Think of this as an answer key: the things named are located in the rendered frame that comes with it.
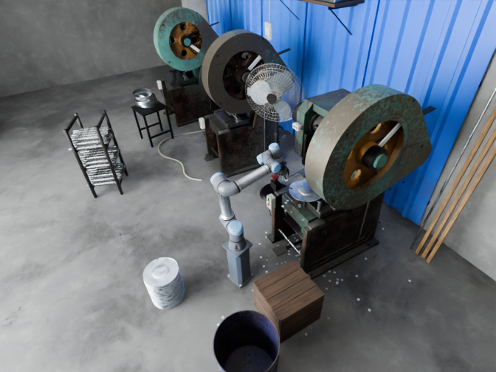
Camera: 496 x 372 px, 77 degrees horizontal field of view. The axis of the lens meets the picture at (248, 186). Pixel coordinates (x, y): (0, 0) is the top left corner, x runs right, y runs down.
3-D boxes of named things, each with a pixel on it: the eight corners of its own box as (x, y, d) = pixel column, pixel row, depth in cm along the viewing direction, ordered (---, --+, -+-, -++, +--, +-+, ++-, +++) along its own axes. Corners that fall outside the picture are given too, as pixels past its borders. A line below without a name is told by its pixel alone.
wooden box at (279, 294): (280, 344, 238) (280, 321, 216) (254, 305, 264) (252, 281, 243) (319, 318, 253) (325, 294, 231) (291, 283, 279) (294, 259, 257)
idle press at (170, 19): (176, 133, 504) (150, 13, 395) (156, 112, 571) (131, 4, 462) (255, 109, 563) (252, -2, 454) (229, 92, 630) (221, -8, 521)
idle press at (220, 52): (221, 190, 386) (202, 41, 277) (195, 153, 456) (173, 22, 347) (321, 156, 436) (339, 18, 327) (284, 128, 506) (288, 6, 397)
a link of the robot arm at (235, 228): (233, 243, 247) (232, 232, 239) (226, 233, 257) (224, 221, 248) (246, 238, 251) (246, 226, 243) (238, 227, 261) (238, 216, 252)
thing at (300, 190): (322, 204, 246) (322, 203, 245) (286, 199, 252) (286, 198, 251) (325, 181, 267) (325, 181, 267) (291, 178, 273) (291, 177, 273)
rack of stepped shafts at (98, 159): (126, 194, 389) (101, 126, 329) (88, 198, 385) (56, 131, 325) (131, 174, 422) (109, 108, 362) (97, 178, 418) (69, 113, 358)
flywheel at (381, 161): (317, 184, 172) (410, 80, 162) (295, 166, 186) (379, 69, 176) (362, 222, 223) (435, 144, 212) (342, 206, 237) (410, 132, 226)
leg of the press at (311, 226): (304, 283, 279) (313, 211, 222) (297, 274, 287) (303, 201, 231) (379, 243, 311) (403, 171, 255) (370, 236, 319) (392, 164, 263)
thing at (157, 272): (181, 279, 249) (181, 278, 249) (145, 292, 241) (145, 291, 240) (174, 253, 270) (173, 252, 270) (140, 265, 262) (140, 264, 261)
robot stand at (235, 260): (240, 288, 278) (237, 257, 249) (226, 277, 288) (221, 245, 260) (254, 275, 288) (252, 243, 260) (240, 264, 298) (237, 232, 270)
